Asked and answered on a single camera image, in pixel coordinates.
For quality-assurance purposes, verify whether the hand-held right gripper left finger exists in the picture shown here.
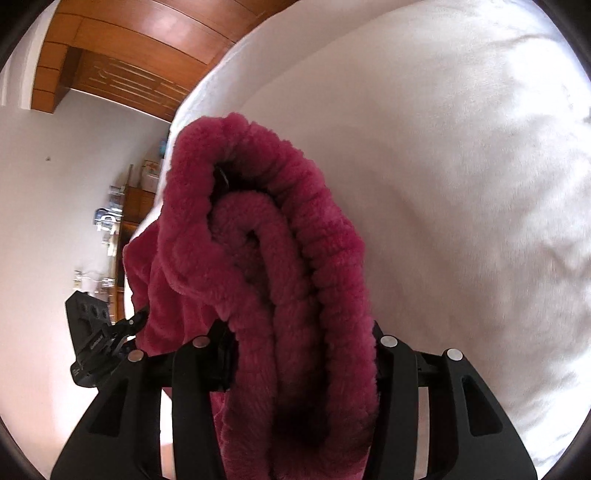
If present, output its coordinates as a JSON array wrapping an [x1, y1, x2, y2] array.
[[51, 322, 232, 480]]

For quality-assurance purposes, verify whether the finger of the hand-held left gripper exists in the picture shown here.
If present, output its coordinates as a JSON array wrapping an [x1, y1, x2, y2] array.
[[113, 305, 149, 344]]

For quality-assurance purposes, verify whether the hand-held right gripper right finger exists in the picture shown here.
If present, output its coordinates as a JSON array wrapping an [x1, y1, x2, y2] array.
[[367, 322, 539, 480]]

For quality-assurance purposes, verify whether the magenta fluffy towel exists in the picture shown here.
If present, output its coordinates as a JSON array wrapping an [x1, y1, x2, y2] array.
[[122, 112, 379, 480]]

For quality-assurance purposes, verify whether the cluttered wooden shelf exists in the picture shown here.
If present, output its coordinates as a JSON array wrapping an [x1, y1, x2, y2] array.
[[95, 159, 162, 301]]

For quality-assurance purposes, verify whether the white storage box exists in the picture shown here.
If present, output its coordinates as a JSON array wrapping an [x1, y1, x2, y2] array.
[[140, 159, 161, 192]]

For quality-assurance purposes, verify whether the white bed sheet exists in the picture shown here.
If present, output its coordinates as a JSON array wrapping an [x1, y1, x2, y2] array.
[[122, 0, 591, 472]]

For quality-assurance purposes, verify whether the wooden wardrobe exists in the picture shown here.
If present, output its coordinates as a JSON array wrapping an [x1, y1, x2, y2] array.
[[30, 0, 301, 123]]

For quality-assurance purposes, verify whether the white wall socket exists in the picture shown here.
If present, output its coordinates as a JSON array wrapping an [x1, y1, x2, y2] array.
[[71, 269, 100, 291]]

